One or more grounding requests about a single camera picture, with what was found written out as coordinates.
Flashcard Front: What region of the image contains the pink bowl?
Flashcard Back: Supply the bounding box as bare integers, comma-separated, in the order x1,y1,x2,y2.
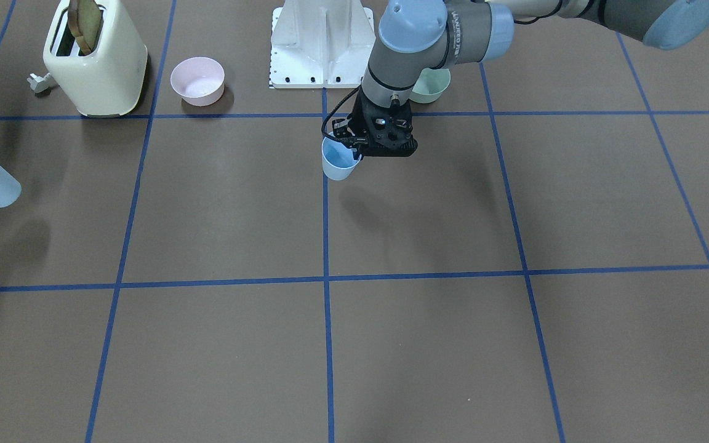
170,57,225,107

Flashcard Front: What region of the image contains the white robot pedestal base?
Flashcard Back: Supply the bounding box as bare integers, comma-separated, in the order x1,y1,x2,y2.
268,1,376,89

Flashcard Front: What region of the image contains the cream white toaster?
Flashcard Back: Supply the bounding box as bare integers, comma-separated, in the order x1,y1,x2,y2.
42,1,148,118

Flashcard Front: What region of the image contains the toast bread slice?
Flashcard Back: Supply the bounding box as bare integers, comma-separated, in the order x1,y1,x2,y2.
67,0,102,56

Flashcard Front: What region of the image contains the white toaster plug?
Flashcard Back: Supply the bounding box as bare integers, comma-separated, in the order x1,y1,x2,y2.
27,73,57,94

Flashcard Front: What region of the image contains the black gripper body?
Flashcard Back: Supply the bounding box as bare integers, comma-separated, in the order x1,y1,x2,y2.
332,87,417,158

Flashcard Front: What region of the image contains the green bowl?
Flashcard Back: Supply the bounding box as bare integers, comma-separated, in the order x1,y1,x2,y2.
410,68,451,104

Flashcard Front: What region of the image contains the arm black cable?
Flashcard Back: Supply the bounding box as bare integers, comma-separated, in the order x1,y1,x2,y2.
321,86,363,143

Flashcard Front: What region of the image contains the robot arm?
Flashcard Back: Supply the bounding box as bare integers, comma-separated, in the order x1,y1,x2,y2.
321,1,709,160

